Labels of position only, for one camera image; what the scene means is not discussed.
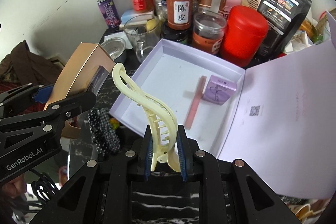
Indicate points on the black polka dot scrunchie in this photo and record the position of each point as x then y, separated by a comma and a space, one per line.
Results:
103, 134

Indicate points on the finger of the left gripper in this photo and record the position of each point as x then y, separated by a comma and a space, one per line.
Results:
42, 122
42, 92

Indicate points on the red plastic canister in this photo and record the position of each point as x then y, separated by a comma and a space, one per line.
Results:
244, 33

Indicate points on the black snack bag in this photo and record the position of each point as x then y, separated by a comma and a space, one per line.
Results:
284, 18

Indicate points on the purple drink can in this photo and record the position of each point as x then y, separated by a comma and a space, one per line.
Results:
109, 13

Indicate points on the blue sponge box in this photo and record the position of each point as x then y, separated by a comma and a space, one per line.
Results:
128, 14

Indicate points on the short orange jar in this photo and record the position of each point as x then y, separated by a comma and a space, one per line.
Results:
208, 32

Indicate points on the gold rectangular box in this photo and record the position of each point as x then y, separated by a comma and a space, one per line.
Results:
85, 71

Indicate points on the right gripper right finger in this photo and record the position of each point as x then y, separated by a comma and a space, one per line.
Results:
230, 192

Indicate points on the brown cloth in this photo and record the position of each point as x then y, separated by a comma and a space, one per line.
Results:
22, 66

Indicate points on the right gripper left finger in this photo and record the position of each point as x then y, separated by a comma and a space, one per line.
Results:
100, 192

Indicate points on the orange peel labelled jar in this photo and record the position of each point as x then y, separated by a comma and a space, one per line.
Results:
179, 14

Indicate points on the metal bowl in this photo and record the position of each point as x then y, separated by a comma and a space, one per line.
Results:
116, 49

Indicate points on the pink lip gloss stick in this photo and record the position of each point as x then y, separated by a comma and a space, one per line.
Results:
195, 103

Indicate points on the white open gift box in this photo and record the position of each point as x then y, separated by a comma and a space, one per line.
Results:
280, 121

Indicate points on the purple small box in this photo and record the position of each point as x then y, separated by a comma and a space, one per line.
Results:
218, 90

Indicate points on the cream hair claw clip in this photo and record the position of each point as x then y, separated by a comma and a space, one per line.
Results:
161, 119

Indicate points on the yellow-green fruit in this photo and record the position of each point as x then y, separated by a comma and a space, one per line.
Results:
151, 24

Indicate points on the glass mug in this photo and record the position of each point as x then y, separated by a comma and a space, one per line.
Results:
143, 42

